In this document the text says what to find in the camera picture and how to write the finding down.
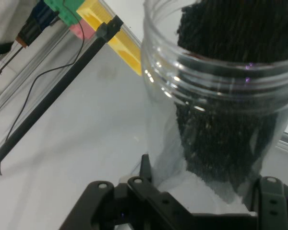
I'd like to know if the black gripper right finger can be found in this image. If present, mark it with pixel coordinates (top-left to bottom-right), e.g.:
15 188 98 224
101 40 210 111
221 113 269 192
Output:
242 176 288 230

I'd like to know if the black stand pole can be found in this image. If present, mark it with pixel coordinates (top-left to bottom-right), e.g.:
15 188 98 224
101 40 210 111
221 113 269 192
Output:
0 14 124 174

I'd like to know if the pink foam block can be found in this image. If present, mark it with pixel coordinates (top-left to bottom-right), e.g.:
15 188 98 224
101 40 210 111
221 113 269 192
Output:
69 20 97 40

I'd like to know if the yellow box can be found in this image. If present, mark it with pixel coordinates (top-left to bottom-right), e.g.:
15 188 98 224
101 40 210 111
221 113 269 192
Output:
76 0 144 77

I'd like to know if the clear plastic jar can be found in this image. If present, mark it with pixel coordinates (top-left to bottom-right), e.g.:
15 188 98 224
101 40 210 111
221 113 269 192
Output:
140 0 288 211

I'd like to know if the thin black wire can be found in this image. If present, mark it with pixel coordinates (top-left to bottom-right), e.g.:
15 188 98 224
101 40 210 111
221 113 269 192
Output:
0 0 86 177

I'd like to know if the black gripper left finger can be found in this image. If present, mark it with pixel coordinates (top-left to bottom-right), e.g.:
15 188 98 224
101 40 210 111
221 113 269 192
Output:
60 154 202 230

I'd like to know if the green foam block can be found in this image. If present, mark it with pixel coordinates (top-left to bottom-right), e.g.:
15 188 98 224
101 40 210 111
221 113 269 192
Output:
43 0 85 26

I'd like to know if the short aluminium frame rail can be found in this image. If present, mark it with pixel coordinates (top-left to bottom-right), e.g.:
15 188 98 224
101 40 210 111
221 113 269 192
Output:
99 0 144 48

